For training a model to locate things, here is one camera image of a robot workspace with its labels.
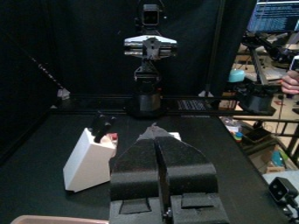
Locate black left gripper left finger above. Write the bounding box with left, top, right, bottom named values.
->
left=108, top=123, right=161, bottom=224

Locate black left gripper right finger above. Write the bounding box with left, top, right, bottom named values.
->
left=155, top=129, right=231, bottom=224

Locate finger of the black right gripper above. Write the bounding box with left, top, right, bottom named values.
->
left=151, top=38, right=163, bottom=60
left=143, top=38, right=153, bottom=60

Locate white smartphone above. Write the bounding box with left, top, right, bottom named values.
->
left=288, top=55, right=299, bottom=73

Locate person's hand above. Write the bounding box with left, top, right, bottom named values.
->
left=280, top=69, right=299, bottom=95

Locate white knife block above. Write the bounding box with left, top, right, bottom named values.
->
left=61, top=127, right=117, bottom=193

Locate small red toy block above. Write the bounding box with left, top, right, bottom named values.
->
left=106, top=132, right=118, bottom=147

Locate white text label sticker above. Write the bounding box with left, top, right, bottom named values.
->
left=176, top=99, right=208, bottom=111

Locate cardboard box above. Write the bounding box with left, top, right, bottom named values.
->
left=248, top=143, right=291, bottom=174

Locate teal cup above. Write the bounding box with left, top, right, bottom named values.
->
left=228, top=68, right=247, bottom=84

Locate red rectangular box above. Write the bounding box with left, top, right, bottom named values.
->
left=9, top=214, right=110, bottom=224

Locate computer monitor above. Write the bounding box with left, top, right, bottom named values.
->
left=247, top=0, right=299, bottom=33

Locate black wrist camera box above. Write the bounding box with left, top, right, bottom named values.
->
left=140, top=3, right=163, bottom=28

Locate grey frame corner bracket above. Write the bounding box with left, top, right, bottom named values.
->
left=197, top=89, right=215, bottom=98
left=56, top=87, right=70, bottom=101

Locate thin diagonal cord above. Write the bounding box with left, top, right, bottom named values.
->
left=21, top=46, right=68, bottom=91

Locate black camera on stand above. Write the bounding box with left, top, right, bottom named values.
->
left=267, top=176, right=299, bottom=217

